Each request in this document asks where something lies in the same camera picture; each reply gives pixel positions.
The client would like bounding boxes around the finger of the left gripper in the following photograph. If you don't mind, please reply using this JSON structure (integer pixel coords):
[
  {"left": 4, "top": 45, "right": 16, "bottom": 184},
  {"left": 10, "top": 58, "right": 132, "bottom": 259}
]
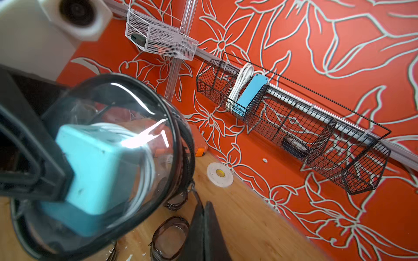
[{"left": 1, "top": 68, "right": 74, "bottom": 202}]

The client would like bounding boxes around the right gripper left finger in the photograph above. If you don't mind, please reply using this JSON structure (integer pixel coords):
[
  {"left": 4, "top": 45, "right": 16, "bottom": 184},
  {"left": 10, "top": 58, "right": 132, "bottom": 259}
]
[{"left": 177, "top": 203, "right": 205, "bottom": 261}]

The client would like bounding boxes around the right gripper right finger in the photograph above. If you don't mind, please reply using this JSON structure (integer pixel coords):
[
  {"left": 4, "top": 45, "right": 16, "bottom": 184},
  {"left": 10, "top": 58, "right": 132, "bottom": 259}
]
[{"left": 204, "top": 201, "right": 232, "bottom": 261}]

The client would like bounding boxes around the teal charger cube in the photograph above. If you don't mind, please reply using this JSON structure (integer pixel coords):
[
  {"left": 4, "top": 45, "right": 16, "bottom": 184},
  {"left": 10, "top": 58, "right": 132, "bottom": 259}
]
[{"left": 40, "top": 125, "right": 150, "bottom": 237}]

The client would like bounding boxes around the white tape roll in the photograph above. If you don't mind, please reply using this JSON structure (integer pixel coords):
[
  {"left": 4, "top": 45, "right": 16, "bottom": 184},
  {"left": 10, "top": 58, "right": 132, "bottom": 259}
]
[{"left": 207, "top": 162, "right": 234, "bottom": 188}]

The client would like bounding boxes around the black item in basket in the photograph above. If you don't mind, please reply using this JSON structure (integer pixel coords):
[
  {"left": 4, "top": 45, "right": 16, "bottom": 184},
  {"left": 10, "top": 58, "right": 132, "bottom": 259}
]
[{"left": 281, "top": 135, "right": 309, "bottom": 160}]

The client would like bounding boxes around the blue power bank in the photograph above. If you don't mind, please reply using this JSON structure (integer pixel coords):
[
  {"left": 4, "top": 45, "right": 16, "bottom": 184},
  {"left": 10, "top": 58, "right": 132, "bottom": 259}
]
[{"left": 233, "top": 74, "right": 268, "bottom": 117}]

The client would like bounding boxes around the dark green tool in bin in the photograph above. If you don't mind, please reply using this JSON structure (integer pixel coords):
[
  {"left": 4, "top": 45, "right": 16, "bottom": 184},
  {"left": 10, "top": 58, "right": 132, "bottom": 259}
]
[{"left": 130, "top": 33, "right": 147, "bottom": 47}]

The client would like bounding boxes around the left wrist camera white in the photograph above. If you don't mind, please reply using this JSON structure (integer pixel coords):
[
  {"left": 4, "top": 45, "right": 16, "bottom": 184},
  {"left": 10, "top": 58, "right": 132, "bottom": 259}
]
[{"left": 1, "top": 1, "right": 113, "bottom": 80}]

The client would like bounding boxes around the black wire wall basket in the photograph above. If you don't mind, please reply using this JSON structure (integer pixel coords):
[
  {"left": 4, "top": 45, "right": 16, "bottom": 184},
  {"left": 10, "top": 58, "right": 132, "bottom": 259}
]
[{"left": 197, "top": 53, "right": 391, "bottom": 195}]

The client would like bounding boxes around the white cable in basket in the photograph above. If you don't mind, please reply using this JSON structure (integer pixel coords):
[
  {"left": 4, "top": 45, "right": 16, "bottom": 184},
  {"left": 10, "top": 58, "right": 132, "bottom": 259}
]
[{"left": 225, "top": 62, "right": 255, "bottom": 112}]

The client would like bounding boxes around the clear acrylic wall bin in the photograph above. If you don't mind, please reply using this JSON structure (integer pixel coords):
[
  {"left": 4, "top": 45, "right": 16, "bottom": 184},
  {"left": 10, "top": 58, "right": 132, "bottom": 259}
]
[{"left": 125, "top": 1, "right": 198, "bottom": 60}]

